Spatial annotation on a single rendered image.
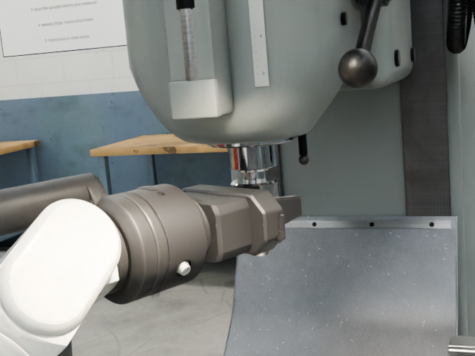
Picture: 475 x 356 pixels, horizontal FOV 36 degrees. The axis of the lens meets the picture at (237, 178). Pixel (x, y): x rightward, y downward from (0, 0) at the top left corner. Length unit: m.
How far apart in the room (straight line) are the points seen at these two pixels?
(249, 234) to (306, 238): 0.44
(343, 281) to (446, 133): 0.25
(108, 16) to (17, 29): 0.80
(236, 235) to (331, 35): 0.19
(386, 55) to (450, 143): 0.30
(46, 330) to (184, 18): 0.25
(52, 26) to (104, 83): 0.60
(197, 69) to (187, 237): 0.13
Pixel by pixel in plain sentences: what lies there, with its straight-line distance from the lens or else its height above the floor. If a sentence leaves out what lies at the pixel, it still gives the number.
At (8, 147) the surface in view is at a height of 0.87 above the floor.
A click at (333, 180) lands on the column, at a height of 1.20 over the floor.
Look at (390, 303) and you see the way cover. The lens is 1.05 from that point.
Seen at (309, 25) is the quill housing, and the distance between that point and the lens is 0.61.
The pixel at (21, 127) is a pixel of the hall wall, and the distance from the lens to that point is 6.08.
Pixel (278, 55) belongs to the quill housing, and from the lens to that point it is 0.60.
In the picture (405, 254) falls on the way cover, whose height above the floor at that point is 1.10.
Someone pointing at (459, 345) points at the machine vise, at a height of 1.09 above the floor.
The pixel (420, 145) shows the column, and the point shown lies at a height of 1.24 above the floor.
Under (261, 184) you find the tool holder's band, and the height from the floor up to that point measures 1.27.
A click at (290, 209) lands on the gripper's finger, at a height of 1.24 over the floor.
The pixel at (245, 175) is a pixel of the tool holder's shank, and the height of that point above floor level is 1.27.
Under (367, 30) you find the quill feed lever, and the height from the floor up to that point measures 1.40.
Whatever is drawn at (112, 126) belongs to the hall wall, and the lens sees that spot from 5.63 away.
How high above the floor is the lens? 1.39
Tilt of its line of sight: 9 degrees down
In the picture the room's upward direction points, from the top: 5 degrees counter-clockwise
